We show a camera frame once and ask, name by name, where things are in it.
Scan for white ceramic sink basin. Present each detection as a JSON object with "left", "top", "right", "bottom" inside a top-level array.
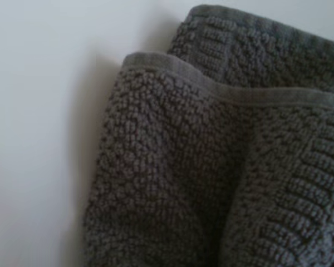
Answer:
[{"left": 0, "top": 0, "right": 334, "bottom": 267}]

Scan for grey terry cloth towel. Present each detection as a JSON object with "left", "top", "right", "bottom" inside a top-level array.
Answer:
[{"left": 77, "top": 3, "right": 334, "bottom": 267}]

